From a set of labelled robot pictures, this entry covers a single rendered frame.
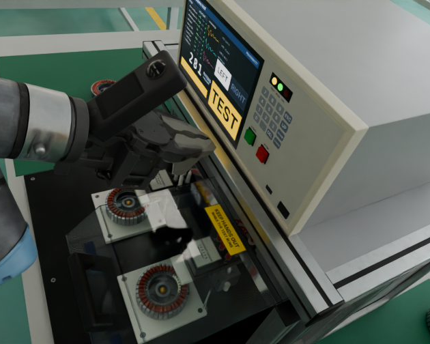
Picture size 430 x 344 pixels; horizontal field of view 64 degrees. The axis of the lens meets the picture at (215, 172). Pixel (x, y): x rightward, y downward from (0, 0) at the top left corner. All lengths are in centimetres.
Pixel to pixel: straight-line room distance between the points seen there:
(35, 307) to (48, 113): 56
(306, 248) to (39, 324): 56
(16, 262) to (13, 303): 126
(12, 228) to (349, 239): 45
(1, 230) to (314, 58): 43
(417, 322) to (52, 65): 142
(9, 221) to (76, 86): 95
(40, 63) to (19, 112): 114
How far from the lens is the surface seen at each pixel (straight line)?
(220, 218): 56
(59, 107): 37
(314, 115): 42
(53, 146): 37
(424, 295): 111
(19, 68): 146
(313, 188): 44
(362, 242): 57
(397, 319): 102
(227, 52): 57
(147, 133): 40
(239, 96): 54
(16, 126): 35
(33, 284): 87
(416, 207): 68
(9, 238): 45
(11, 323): 168
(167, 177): 86
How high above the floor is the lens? 152
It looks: 46 degrees down
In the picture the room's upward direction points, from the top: 15 degrees clockwise
